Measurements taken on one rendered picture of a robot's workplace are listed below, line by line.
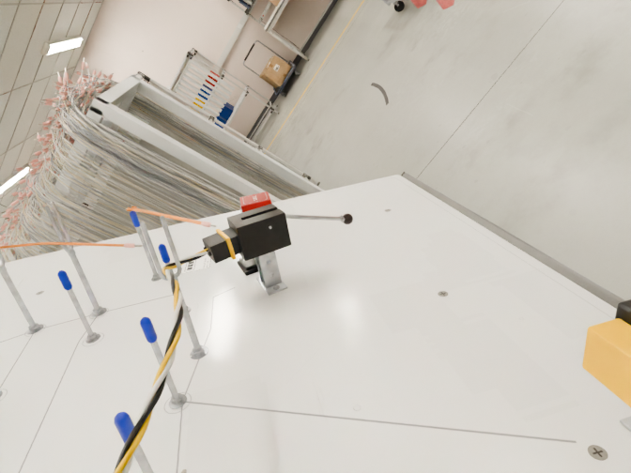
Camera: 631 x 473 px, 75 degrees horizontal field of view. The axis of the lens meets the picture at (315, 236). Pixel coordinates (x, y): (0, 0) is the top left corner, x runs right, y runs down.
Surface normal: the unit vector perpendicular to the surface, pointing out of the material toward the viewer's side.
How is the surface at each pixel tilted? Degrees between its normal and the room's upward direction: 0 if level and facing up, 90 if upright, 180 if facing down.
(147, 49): 90
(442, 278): 47
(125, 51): 90
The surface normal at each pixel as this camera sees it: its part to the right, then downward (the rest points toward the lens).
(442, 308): -0.16, -0.90
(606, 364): -0.96, 0.23
